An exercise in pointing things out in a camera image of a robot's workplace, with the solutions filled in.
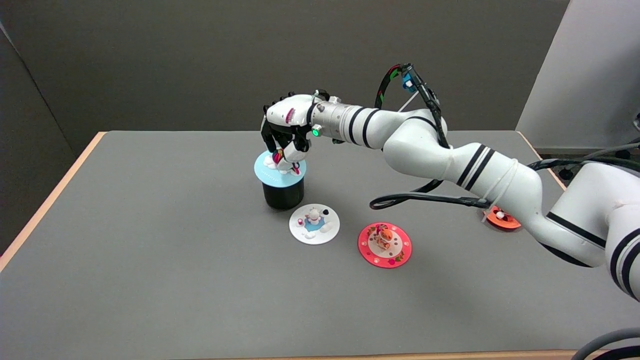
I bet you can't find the office chair base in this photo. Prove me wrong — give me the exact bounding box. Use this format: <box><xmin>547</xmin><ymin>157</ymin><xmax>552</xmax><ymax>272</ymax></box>
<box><xmin>558</xmin><ymin>114</ymin><xmax>640</xmax><ymax>181</ymax></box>

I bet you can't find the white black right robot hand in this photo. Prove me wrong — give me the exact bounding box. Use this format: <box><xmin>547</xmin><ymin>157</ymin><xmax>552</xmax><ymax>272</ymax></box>
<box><xmin>260</xmin><ymin>91</ymin><xmax>331</xmax><ymax>171</ymax></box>

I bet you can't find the red cup lid with figurine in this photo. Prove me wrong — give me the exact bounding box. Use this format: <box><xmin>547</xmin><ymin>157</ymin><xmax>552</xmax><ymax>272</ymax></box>
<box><xmin>358</xmin><ymin>222</ymin><xmax>413</xmax><ymax>269</ymax></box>

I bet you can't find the orange cup lid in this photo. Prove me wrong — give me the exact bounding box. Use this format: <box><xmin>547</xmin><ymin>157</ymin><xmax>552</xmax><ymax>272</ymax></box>
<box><xmin>486</xmin><ymin>205</ymin><xmax>522</xmax><ymax>231</ymax></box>

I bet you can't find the dark teal mug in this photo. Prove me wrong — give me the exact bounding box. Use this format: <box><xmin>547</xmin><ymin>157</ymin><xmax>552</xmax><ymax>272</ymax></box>
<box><xmin>261</xmin><ymin>176</ymin><xmax>305</xmax><ymax>210</ymax></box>

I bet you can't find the light blue sky cup lid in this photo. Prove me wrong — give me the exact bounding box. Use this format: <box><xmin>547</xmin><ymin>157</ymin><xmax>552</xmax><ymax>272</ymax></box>
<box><xmin>254</xmin><ymin>149</ymin><xmax>308</xmax><ymax>189</ymax></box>

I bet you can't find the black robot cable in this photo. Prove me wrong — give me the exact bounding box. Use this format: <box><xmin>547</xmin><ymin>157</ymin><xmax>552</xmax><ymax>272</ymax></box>
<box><xmin>369</xmin><ymin>63</ymin><xmax>640</xmax><ymax>211</ymax></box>

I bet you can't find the white cup lid with figurine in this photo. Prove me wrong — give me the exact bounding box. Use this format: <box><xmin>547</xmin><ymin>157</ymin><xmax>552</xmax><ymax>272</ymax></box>
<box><xmin>289</xmin><ymin>203</ymin><xmax>341</xmax><ymax>246</ymax></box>

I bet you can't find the grey hose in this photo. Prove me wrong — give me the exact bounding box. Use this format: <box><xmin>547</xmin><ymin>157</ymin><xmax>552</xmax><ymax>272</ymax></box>
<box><xmin>570</xmin><ymin>328</ymin><xmax>640</xmax><ymax>360</ymax></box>

